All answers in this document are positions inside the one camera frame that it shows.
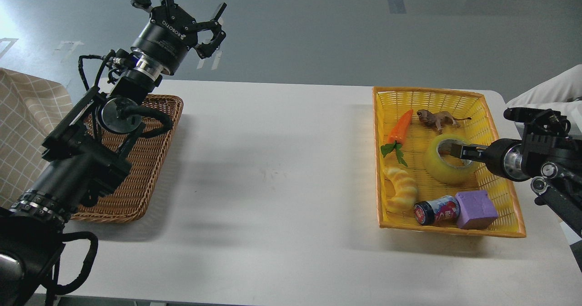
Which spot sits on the orange toy carrot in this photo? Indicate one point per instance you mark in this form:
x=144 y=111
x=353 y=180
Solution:
x=397 y=138

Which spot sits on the purple foam block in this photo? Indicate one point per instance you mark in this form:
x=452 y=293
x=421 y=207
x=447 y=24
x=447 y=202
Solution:
x=477 y=211

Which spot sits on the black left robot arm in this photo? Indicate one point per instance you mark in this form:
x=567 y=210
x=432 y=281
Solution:
x=88 y=151

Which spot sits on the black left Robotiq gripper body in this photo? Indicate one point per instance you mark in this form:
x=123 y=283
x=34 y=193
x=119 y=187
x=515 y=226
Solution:
x=167 y=38

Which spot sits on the red soda can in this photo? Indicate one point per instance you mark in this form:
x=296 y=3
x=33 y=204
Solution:
x=434 y=211

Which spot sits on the beige checkered cloth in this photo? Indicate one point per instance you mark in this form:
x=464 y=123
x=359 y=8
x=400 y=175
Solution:
x=30 y=108

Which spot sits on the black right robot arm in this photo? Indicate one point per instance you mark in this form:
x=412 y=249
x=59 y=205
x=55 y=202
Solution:
x=547 y=156

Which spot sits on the white clothed person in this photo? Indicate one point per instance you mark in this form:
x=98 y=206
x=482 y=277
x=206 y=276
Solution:
x=561 y=93

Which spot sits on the yellow tape roll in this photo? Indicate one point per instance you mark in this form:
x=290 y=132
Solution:
x=445 y=171

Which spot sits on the brown wicker basket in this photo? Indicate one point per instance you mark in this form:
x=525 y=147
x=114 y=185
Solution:
x=131 y=199

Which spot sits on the yellow plastic basket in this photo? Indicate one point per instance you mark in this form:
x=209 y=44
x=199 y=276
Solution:
x=389 y=104

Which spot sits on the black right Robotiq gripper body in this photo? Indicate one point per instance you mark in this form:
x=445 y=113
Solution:
x=504 y=159

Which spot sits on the yellow toy croissant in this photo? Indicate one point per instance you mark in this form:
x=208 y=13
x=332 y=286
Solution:
x=405 y=188

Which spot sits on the brown toy lion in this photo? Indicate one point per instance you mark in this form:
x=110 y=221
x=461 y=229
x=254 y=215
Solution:
x=436 y=120

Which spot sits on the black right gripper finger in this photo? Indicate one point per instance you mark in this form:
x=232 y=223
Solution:
x=471 y=156
x=467 y=149

